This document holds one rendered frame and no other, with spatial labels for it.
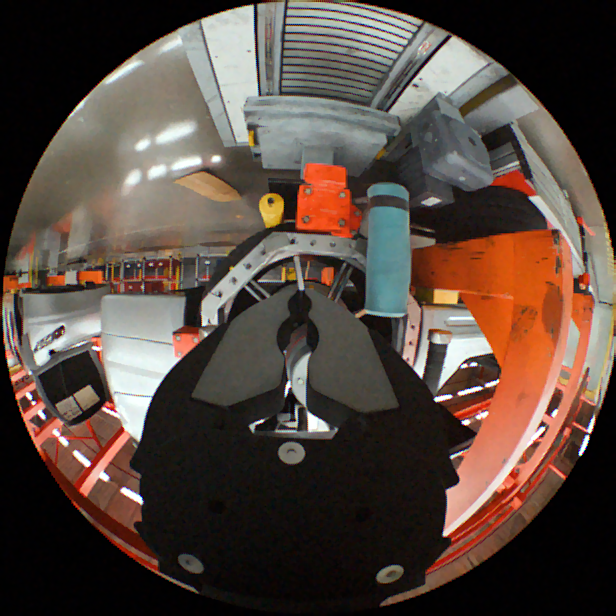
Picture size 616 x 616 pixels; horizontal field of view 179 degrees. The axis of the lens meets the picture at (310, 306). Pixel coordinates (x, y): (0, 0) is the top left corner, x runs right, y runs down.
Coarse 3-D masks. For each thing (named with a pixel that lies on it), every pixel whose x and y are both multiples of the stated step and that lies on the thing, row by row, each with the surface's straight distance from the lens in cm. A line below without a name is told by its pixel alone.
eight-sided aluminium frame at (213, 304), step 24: (264, 240) 49; (288, 240) 49; (312, 240) 50; (336, 240) 50; (360, 240) 52; (240, 264) 49; (264, 264) 53; (216, 288) 51; (240, 288) 54; (216, 312) 51; (408, 312) 57; (408, 336) 59; (408, 360) 62
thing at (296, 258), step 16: (288, 256) 57; (304, 256) 65; (320, 256) 63; (336, 256) 59; (352, 272) 70; (304, 288) 59; (240, 304) 74; (224, 320) 60; (304, 320) 64; (368, 320) 84; (384, 320) 70; (384, 336) 71; (288, 384) 66; (288, 400) 76
